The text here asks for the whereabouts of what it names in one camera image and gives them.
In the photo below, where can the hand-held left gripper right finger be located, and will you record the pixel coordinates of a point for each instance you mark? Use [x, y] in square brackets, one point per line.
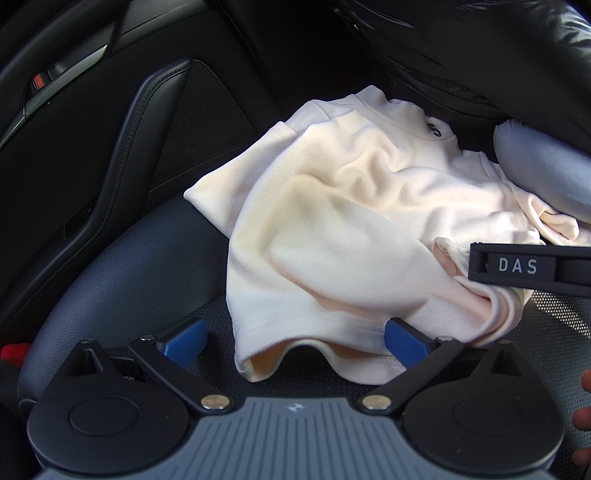
[406, 344]

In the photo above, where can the black leather car seat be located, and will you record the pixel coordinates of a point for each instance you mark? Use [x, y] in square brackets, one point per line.
[138, 277]

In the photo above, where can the grey cushion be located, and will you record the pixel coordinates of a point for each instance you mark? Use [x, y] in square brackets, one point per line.
[540, 161]

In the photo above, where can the black car door panel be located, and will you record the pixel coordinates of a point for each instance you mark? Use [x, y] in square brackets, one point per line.
[69, 175]

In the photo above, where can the red cloth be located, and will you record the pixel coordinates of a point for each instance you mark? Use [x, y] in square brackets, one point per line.
[13, 354]

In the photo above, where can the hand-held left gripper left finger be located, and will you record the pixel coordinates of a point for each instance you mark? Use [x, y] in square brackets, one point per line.
[187, 339]

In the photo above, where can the cream t-shirt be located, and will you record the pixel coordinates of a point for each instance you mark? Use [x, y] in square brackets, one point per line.
[346, 207]

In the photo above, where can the black padded jacket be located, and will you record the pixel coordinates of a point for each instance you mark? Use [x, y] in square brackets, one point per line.
[508, 46]

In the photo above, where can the person's right hand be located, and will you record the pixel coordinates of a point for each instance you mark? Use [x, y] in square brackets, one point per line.
[585, 418]

